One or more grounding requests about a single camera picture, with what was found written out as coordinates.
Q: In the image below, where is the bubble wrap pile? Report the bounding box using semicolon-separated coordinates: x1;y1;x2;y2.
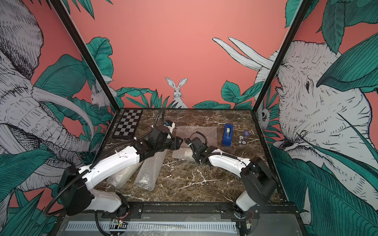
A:
172;125;219;162

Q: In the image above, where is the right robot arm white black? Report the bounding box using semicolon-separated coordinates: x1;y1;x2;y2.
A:
185;137;278;213

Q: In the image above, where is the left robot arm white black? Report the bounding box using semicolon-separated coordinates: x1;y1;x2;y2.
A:
43;108;183;217

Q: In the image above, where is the blue tape dispenser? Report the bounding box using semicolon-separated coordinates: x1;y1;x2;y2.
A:
221;124;233;147

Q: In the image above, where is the black white chessboard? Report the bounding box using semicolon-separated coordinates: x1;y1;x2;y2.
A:
112;109;143;140

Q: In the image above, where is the black front mounting rail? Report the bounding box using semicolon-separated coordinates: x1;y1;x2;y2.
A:
61;201;299;220

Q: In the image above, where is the white slotted cable duct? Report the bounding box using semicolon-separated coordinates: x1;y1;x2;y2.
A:
64;221;238;233

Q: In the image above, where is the left black frame post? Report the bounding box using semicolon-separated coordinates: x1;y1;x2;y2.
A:
50;0;121;112

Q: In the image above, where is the black frame post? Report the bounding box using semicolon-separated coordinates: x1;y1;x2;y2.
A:
252;0;312;115
50;0;121;112

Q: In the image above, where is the right black frame post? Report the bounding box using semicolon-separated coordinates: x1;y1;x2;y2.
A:
252;0;312;115

